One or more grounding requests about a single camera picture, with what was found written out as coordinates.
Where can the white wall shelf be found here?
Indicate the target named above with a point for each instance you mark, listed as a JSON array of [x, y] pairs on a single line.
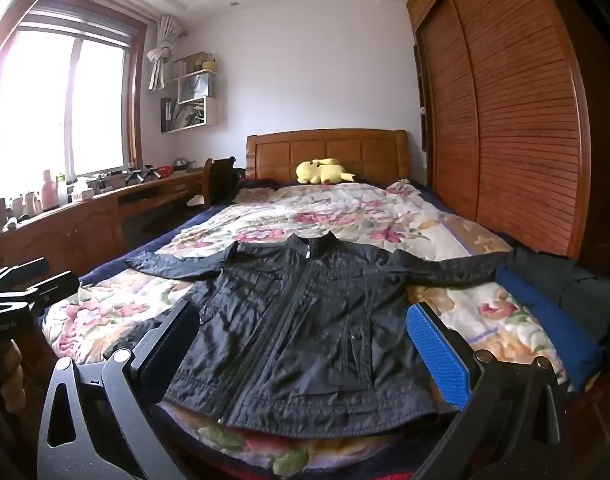
[[195, 95]]

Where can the pink bottle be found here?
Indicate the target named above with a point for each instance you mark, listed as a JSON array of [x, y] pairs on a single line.
[[50, 192]]

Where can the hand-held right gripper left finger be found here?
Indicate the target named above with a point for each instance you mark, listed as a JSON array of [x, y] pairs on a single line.
[[171, 345]]

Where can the yellow plush toy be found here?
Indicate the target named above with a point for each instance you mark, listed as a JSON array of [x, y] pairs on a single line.
[[322, 171]]

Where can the wooden desk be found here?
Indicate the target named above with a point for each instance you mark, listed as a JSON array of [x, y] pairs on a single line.
[[85, 225]]

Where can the wooden bed headboard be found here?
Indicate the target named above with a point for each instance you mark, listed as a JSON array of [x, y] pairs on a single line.
[[335, 150]]

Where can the black jacket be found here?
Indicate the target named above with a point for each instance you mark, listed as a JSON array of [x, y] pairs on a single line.
[[295, 335]]

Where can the window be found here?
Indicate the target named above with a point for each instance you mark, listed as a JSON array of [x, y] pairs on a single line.
[[40, 110]]

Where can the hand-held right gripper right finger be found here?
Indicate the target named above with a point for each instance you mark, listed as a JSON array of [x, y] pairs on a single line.
[[437, 355]]

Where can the blue cloth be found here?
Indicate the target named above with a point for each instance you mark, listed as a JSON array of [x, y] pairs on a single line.
[[550, 320]]

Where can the white tied curtain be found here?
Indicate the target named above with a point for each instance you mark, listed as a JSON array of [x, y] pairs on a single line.
[[160, 55]]

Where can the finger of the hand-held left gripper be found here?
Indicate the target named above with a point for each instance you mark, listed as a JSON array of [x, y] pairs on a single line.
[[20, 272], [40, 292]]

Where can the wooden chair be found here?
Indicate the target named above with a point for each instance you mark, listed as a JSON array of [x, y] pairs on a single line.
[[219, 180]]

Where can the person's left hand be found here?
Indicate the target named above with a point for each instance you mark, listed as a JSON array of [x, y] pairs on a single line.
[[13, 385]]

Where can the black desk gadget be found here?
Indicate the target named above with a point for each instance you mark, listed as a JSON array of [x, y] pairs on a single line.
[[142, 174]]

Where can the wooden louvered wardrobe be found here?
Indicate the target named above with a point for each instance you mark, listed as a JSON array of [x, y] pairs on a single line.
[[510, 110]]

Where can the dark grey garment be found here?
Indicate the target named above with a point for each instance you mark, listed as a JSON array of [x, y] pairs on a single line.
[[585, 280]]

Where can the floral blanket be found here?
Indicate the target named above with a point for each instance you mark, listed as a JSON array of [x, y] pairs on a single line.
[[285, 215]]

